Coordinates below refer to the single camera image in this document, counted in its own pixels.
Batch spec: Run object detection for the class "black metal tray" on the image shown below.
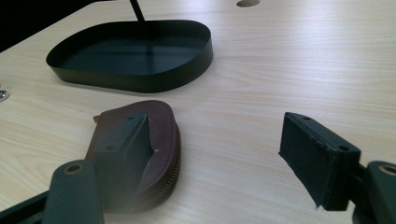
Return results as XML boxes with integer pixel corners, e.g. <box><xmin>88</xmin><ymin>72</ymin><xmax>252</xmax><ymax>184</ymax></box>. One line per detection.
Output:
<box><xmin>46</xmin><ymin>19</ymin><xmax>214</xmax><ymax>93</ymax></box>

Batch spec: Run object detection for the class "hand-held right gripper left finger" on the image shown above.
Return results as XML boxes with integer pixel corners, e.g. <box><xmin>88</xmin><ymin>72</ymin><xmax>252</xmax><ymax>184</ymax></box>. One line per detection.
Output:
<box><xmin>93</xmin><ymin>111</ymin><xmax>156</xmax><ymax>213</ymax></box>

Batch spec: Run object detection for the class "brown leather zip pouch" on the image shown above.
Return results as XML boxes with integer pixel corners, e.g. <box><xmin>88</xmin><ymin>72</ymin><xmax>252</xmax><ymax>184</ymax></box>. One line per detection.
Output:
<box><xmin>84</xmin><ymin>99</ymin><xmax>182</xmax><ymax>215</ymax></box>

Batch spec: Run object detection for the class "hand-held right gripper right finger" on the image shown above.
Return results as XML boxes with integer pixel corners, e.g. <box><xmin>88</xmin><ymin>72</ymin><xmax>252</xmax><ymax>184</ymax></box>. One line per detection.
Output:
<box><xmin>277</xmin><ymin>111</ymin><xmax>362</xmax><ymax>212</ymax></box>

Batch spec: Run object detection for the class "black stand pole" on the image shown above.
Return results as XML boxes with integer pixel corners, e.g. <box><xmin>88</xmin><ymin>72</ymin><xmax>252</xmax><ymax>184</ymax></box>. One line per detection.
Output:
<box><xmin>129</xmin><ymin>0</ymin><xmax>146</xmax><ymax>22</ymax></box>

